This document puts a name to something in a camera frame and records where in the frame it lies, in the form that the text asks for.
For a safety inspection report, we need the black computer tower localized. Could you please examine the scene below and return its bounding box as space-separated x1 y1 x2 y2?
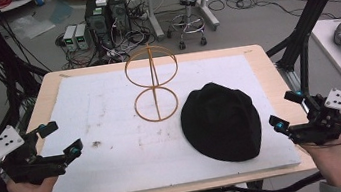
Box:
107 0 132 35
81 0 116 52

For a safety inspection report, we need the white desk leg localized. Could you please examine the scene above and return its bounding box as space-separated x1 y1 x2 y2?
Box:
144 0 168 43
197 0 222 34

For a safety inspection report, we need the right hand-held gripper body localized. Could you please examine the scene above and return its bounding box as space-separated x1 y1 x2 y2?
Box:
284 86 341 149

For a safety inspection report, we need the person's right hand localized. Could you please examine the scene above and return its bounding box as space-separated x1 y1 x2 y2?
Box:
298 133 341 192

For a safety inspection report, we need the light wooden table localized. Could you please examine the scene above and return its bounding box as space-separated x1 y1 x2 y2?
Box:
0 36 322 192

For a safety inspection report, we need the white round table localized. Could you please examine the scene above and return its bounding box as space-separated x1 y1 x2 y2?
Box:
0 0 43 14

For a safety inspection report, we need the grey power supply unit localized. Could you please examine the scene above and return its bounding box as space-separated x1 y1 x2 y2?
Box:
61 23 81 53
73 22 92 52

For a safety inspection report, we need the black hat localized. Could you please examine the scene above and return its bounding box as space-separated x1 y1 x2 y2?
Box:
175 75 267 170

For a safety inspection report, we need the white foam board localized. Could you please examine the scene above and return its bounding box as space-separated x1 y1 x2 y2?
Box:
31 45 304 192

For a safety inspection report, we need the thick black cable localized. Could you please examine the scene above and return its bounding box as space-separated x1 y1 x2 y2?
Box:
220 169 327 192

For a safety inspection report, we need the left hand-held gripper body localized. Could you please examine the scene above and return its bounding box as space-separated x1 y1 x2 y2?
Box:
0 118 70 192

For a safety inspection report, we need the clear plastic sheet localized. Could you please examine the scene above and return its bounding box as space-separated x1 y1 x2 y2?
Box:
8 10 58 42

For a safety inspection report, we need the wooden ring hat stand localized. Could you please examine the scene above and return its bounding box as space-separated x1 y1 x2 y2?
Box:
120 40 187 127

